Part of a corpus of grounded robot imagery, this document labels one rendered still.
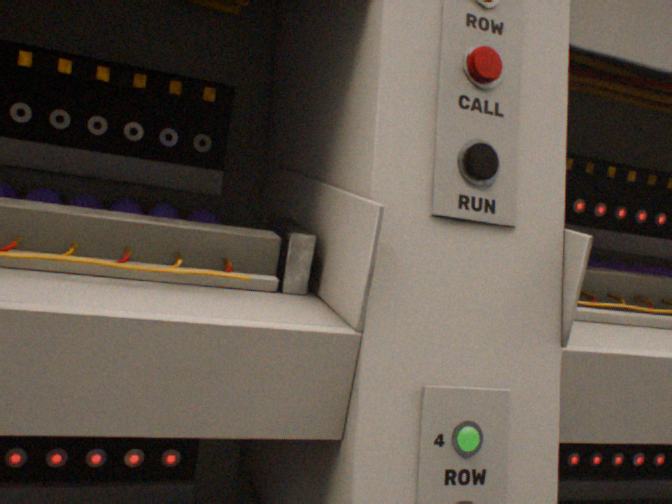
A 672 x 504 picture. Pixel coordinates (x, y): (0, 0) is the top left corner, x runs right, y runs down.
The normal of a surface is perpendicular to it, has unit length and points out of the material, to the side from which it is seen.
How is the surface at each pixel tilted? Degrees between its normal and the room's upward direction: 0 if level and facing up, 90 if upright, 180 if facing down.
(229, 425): 108
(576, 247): 90
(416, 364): 90
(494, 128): 90
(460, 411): 90
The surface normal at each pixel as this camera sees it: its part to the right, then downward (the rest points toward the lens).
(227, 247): 0.32, 0.21
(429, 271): 0.36, -0.10
